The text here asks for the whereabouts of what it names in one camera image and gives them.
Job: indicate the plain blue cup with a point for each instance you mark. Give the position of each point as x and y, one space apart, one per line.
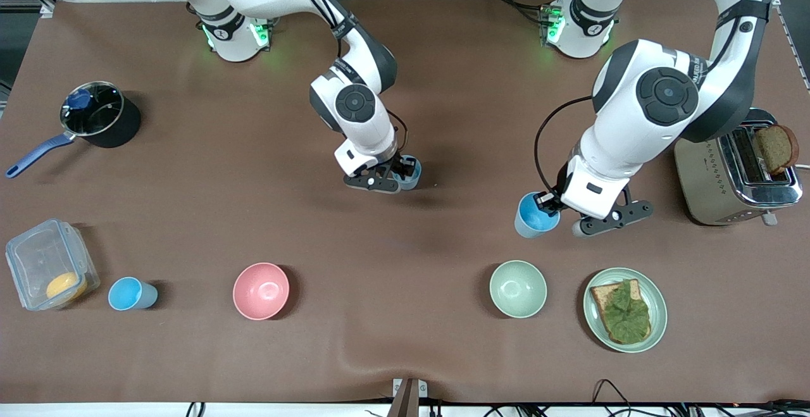
126 293
528 221

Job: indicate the blue cup with white label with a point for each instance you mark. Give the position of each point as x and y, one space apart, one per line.
411 181

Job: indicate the pale green bowl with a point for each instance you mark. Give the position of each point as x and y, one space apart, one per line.
517 289

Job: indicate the glass lid with blue knob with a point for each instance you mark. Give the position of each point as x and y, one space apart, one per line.
95 110

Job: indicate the metal table clamp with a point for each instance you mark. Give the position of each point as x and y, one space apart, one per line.
408 398

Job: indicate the beige and chrome toaster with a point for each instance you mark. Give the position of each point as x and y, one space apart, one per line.
702 176

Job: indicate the pale green plate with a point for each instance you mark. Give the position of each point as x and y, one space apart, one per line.
658 306

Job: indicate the brown bread slice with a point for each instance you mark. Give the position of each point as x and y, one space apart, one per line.
601 293

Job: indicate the clear plastic food container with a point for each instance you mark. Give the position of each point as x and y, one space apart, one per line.
38 259

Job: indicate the pink bowl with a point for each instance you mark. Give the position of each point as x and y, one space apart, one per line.
261 291

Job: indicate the brown toast slice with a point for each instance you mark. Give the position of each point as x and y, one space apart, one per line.
775 148

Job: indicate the orange round food piece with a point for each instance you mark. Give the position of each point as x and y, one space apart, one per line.
63 285

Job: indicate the green lettuce leaf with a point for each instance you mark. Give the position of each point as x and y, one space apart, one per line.
626 316

